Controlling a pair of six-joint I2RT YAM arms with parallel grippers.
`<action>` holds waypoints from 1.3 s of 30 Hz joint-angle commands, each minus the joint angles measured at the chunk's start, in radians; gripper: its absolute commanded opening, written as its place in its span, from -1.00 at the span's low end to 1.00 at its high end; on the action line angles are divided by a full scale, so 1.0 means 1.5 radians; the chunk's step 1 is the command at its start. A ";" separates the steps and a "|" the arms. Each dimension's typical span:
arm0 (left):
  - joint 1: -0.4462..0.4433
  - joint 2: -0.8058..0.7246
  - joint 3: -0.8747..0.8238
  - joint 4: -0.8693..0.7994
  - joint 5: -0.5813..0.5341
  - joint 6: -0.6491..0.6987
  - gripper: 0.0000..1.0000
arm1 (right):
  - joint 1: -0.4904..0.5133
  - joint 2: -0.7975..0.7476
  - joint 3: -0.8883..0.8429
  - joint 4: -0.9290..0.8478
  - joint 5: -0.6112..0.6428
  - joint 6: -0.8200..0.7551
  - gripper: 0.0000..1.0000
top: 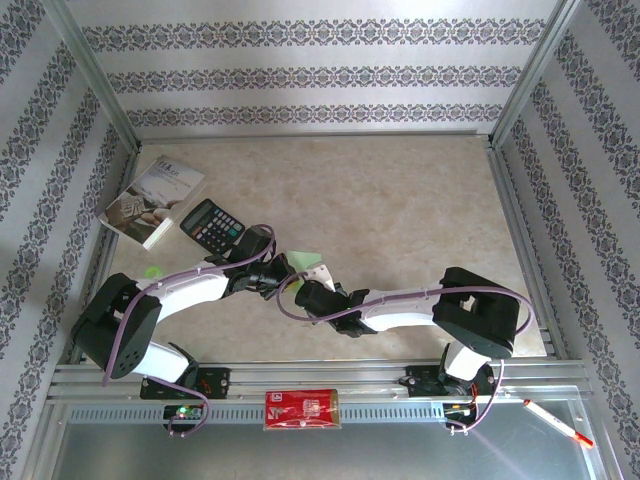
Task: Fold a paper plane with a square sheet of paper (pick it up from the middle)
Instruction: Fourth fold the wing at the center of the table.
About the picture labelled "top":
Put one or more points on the grey sheet metal panel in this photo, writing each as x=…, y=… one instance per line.
x=310, y=452

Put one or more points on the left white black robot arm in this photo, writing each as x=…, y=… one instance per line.
x=120, y=320

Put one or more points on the red packet in plastic sleeve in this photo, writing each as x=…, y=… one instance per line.
x=300, y=409

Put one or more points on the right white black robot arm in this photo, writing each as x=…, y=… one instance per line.
x=475, y=315

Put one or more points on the wide aluminium profile rail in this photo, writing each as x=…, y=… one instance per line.
x=310, y=375

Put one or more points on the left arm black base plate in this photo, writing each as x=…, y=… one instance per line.
x=215, y=382

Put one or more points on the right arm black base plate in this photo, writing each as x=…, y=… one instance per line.
x=422, y=382

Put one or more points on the slotted aluminium table rail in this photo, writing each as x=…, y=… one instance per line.
x=520, y=225
x=120, y=200

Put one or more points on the black desk calculator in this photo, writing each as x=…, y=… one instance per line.
x=210, y=225

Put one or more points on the aluminium frame post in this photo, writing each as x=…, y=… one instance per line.
x=87, y=70
x=535, y=70

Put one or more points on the thin aluminium frame rail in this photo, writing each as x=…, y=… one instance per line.
x=310, y=135

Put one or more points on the paperback book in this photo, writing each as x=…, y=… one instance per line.
x=150, y=200

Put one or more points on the white red marker pen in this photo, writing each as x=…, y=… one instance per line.
x=552, y=419

